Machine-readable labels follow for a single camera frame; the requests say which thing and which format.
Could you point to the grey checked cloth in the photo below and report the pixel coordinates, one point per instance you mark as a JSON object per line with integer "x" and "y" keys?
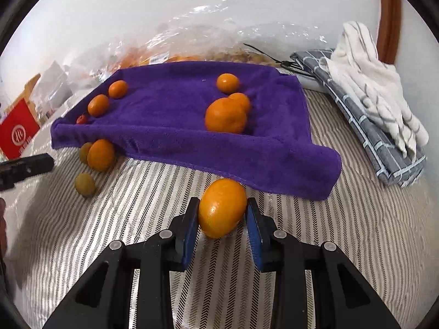
{"x": 377, "y": 157}

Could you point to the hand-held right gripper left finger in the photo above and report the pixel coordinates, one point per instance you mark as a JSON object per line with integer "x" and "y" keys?
{"x": 188, "y": 236}

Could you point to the oval orange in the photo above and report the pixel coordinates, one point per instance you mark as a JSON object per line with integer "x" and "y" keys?
{"x": 222, "y": 208}

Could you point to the red paper bag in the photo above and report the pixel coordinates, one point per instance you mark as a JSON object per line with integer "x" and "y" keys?
{"x": 19, "y": 130}

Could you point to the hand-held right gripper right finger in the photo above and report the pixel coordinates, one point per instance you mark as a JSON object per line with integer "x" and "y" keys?
{"x": 255, "y": 236}

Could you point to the white striped towel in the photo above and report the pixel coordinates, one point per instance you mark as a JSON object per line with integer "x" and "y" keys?
{"x": 370, "y": 82}

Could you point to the small red tomato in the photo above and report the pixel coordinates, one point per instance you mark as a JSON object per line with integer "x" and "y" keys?
{"x": 81, "y": 120}

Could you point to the large orange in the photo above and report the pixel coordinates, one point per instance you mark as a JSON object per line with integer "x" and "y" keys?
{"x": 225, "y": 115}

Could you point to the clear plastic bag with longans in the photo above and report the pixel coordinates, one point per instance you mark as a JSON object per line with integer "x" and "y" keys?
{"x": 247, "y": 37}

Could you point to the yellow-green round fruit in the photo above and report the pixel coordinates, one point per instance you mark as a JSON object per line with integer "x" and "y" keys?
{"x": 84, "y": 151}
{"x": 85, "y": 184}

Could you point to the clear plastic bag with oranges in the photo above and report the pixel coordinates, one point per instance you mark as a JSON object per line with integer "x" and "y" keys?
{"x": 137, "y": 54}

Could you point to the brown wooden door frame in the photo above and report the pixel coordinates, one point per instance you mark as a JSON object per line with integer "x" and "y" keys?
{"x": 389, "y": 24}

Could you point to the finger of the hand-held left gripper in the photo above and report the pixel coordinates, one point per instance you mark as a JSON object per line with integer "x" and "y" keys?
{"x": 27, "y": 167}

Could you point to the purple towel covered tray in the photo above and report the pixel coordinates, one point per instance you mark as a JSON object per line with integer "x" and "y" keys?
{"x": 164, "y": 109}

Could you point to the white plastic bag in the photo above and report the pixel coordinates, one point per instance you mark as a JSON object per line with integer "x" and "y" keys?
{"x": 55, "y": 78}

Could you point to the striped bed sheet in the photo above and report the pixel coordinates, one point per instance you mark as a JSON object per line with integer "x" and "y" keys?
{"x": 343, "y": 246}

